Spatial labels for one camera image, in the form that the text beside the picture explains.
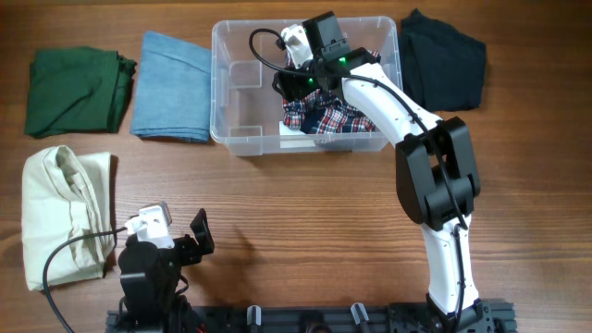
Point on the red navy plaid garment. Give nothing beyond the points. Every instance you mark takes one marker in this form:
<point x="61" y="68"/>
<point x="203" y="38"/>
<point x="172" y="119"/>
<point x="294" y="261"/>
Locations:
<point x="322" y="112"/>

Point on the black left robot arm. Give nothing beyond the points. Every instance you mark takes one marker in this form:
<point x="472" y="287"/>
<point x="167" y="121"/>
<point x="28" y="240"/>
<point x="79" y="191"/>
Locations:
<point x="150" y="271"/>

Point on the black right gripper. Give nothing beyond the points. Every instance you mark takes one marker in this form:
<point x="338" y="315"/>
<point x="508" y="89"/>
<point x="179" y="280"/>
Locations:
<point x="290" y="85"/>

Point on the right clear rail clip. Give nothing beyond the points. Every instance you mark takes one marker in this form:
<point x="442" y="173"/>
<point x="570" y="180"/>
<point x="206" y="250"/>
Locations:
<point x="359" y="313"/>

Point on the blue folded towel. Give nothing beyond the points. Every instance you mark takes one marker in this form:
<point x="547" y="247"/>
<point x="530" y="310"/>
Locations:
<point x="173" y="91"/>

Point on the cream folded garment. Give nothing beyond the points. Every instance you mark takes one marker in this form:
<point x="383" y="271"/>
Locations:
<point x="65" y="196"/>

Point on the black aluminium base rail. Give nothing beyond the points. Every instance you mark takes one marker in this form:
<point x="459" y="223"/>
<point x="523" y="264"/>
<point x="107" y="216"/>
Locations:
<point x="396" y="317"/>

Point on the clear rail clip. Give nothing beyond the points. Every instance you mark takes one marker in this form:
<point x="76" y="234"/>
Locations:
<point x="359" y="313"/>
<point x="254" y="316"/>

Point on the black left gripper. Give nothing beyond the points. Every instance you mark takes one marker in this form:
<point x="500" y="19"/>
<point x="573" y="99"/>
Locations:
<point x="193" y="253"/>

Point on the black garment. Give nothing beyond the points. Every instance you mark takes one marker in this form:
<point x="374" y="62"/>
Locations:
<point x="443" y="69"/>

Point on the white label in bin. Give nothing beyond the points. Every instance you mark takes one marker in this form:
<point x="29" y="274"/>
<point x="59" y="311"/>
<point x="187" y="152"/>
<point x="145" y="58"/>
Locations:
<point x="293" y="138"/>

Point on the left clear rail clip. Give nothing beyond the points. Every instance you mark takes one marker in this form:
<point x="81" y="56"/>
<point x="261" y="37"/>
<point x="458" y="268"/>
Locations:
<point x="254" y="316"/>

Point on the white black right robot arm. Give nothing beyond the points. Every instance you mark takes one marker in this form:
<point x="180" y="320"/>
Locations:
<point x="436" y="180"/>

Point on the clear plastic storage bin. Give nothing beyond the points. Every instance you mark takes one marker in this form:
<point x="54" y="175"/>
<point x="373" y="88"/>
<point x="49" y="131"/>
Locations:
<point x="245" y="110"/>

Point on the green folded garment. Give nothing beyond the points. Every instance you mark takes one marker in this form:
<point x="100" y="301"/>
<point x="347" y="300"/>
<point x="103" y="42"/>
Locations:
<point x="78" y="89"/>

